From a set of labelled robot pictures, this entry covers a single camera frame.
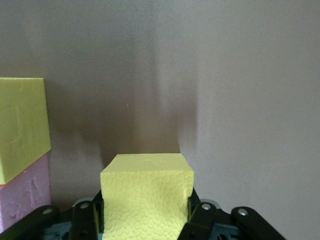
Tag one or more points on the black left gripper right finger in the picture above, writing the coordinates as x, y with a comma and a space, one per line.
201, 220

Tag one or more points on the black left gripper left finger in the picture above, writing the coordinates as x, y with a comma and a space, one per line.
85, 222

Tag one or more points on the yellow foam cube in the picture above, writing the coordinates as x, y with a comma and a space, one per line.
22, 125
147, 195

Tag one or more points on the pink foam cube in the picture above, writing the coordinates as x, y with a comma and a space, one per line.
25, 197

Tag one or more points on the brown table cover sheet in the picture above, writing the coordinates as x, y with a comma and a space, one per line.
175, 62

